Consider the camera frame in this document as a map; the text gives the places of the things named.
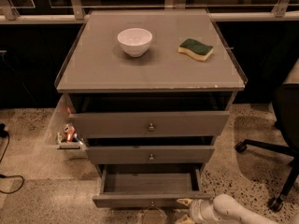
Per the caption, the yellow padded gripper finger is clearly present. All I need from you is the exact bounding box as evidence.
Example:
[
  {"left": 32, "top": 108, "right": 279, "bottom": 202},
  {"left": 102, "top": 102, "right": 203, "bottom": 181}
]
[
  {"left": 177, "top": 198, "right": 192, "bottom": 207},
  {"left": 175, "top": 215, "right": 195, "bottom": 224}
]

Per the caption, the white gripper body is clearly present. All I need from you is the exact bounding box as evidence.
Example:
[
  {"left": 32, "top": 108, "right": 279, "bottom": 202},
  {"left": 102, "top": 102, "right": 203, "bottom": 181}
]
[{"left": 189, "top": 199, "right": 217, "bottom": 224}]

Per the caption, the grey bottom drawer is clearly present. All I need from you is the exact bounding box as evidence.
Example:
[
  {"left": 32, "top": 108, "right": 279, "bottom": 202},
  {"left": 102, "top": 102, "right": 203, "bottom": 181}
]
[{"left": 93, "top": 163, "right": 210, "bottom": 208}]

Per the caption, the grey drawer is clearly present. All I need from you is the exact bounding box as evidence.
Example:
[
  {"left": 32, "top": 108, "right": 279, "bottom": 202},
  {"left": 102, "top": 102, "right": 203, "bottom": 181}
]
[
  {"left": 93, "top": 163, "right": 210, "bottom": 208},
  {"left": 86, "top": 137, "right": 215, "bottom": 164},
  {"left": 69, "top": 111, "right": 229, "bottom": 138}
]

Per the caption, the grey middle drawer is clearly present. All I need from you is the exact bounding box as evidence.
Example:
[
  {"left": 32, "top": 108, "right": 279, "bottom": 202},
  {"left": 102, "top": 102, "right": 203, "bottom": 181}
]
[{"left": 86, "top": 137, "right": 215, "bottom": 164}]

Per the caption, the grey top drawer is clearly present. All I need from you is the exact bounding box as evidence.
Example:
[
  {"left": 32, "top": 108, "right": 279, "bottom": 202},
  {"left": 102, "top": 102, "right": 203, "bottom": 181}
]
[{"left": 69, "top": 111, "right": 229, "bottom": 138}]

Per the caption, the grey three-drawer cabinet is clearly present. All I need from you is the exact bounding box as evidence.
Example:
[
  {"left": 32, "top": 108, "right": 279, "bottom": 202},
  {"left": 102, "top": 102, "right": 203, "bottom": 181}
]
[{"left": 54, "top": 8, "right": 249, "bottom": 173}]

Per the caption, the black office chair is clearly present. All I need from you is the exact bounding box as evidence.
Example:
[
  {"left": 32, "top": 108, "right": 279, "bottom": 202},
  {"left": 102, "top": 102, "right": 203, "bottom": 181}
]
[{"left": 235, "top": 83, "right": 299, "bottom": 212}]

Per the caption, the green and yellow sponge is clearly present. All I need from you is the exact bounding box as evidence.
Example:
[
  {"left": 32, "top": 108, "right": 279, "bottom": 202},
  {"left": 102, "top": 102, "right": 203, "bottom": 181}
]
[{"left": 178, "top": 38, "right": 214, "bottom": 62}]

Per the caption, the white ceramic bowl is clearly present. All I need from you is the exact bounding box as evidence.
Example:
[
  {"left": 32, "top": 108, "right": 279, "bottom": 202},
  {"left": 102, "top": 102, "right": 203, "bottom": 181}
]
[{"left": 117, "top": 28, "right": 152, "bottom": 57}]

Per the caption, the metal window railing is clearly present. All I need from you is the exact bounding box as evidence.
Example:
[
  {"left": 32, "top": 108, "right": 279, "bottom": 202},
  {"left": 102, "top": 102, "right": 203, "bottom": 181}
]
[{"left": 0, "top": 0, "right": 299, "bottom": 24}]

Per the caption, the black floor cable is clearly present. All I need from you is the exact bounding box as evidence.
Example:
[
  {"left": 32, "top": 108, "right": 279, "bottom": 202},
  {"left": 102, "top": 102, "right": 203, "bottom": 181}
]
[{"left": 0, "top": 123, "right": 25, "bottom": 195}]

